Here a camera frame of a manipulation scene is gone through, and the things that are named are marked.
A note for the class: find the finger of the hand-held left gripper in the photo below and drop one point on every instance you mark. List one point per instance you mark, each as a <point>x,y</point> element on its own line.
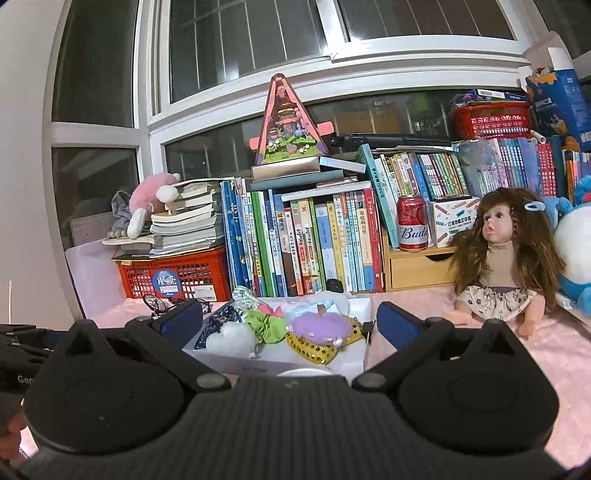
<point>27,344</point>

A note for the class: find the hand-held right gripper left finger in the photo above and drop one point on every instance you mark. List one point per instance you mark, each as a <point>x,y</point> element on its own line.
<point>182,323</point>

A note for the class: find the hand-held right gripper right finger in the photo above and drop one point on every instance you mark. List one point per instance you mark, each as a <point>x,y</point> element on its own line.
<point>399,323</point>

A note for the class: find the blue floral pouch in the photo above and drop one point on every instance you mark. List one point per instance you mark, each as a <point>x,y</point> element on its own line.
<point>221,318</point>

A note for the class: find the white fluffy plush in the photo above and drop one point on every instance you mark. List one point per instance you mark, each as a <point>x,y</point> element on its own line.
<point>231,339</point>

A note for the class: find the white shallow box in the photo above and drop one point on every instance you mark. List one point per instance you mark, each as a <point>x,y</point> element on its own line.
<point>351,355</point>

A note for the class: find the green checked cloth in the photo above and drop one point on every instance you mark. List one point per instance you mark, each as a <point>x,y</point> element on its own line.
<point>242,295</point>

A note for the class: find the purple plush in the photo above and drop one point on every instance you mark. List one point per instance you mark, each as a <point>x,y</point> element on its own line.
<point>321,325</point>

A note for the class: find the green scrunchie with bell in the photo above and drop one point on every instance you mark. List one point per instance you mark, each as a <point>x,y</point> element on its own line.
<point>265,327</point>

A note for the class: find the pink heart plush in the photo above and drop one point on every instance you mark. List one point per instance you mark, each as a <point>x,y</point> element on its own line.
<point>275,311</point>

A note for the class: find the gold sequin pouch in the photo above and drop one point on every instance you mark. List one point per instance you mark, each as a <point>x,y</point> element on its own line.
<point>309,353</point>

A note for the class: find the black binder clip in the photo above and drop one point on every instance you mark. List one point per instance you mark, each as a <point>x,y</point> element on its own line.
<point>368,330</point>

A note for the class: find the miniature black bicycle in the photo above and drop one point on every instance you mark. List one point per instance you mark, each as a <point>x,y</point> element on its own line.
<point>152,302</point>

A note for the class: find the wooden drawer box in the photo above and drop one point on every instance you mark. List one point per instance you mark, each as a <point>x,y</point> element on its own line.
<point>420,270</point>

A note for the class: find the red plastic crate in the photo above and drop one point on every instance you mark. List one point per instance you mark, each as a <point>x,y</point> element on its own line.
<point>138,277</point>

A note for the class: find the small black gadget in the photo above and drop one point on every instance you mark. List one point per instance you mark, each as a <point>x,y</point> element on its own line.
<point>334,286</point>

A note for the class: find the white paper board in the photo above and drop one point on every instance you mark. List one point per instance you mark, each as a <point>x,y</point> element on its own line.
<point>92,277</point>

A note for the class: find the stack of worn books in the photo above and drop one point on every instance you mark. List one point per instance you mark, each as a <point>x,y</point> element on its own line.
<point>184,226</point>

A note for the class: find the red beer can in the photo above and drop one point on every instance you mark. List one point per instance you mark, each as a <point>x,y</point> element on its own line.
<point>412,226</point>

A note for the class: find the small white printed carton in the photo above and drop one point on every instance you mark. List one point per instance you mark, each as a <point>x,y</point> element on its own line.
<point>452,224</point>

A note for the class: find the row of upright books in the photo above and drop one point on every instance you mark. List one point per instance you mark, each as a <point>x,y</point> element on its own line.
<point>300,244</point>

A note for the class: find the grey cloth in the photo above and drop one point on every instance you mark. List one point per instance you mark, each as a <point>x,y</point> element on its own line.
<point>121,212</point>

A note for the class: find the pink plush toy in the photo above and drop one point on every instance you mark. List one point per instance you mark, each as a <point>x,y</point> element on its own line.
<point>147,198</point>

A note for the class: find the brown-haired doll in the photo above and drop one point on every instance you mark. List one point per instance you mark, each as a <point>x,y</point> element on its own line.
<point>498,230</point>

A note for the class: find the pink tablecloth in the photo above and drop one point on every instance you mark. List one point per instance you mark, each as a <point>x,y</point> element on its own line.
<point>531,369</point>

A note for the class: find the row of thin leaning books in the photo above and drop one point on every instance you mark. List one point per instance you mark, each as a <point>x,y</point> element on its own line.
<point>415,180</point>

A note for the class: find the pile of flat books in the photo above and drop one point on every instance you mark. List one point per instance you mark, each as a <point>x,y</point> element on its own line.
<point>295,177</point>

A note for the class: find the clear plastic bag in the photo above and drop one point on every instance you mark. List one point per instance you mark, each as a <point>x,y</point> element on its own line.
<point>478,161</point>

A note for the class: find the long black device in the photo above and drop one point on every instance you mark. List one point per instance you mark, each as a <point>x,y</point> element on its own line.
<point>392,141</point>

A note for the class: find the blue and white plush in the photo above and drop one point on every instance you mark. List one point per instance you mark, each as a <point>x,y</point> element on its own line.
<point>575,240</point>

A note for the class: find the row of small paperback books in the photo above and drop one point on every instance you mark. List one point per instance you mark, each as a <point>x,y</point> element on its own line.
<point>531,166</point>

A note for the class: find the pink triangular toy house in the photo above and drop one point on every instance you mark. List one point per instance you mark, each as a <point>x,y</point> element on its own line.
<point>288,134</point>

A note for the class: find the red plastic basket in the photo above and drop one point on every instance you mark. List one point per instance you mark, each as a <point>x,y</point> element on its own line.
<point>489,120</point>

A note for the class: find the purple flat box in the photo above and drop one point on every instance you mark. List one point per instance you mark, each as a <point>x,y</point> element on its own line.
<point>489,96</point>

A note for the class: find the blue cartoon carton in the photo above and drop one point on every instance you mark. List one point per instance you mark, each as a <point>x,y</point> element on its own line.
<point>554,106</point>

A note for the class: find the white framed window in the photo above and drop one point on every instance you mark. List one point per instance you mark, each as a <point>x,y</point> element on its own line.
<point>254,46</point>

